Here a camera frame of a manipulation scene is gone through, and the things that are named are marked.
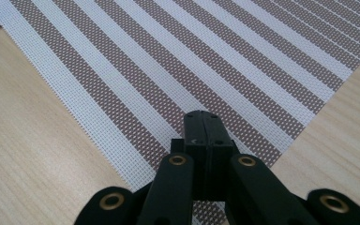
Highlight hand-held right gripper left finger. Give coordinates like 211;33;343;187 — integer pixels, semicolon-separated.
170;110;208;202

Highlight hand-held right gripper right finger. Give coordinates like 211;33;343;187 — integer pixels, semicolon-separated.
206;111;241;202

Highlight striped woven placemat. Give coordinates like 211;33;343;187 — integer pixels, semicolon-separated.
0;0;360;225

